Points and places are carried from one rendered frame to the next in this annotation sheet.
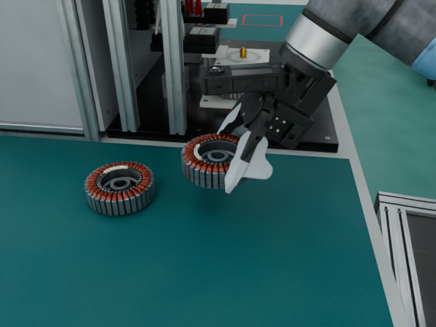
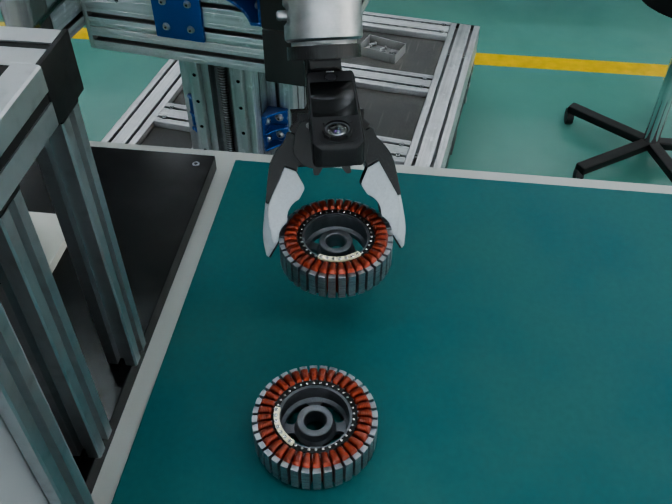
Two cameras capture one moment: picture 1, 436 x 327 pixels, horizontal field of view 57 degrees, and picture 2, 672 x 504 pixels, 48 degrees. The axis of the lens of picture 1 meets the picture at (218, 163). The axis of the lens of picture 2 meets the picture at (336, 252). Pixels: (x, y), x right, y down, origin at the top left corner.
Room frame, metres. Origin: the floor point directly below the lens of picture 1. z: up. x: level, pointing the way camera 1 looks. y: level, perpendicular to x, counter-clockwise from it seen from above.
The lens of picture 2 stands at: (0.51, 0.54, 1.35)
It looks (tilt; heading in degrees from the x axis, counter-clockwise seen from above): 44 degrees down; 270
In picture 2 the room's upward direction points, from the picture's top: straight up
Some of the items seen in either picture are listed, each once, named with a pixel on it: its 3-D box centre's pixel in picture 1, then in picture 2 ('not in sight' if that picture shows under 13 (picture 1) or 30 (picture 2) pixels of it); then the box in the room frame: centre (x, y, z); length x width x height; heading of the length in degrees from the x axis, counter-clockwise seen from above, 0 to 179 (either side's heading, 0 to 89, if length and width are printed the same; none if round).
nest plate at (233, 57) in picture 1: (242, 58); not in sight; (1.13, -0.07, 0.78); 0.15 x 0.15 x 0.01; 83
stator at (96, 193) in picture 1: (121, 186); (315, 424); (0.53, 0.16, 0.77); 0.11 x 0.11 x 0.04
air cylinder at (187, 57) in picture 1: (193, 49); not in sight; (1.15, 0.07, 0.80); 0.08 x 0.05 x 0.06; 173
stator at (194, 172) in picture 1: (218, 159); (336, 246); (0.51, 0.00, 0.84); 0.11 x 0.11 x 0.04
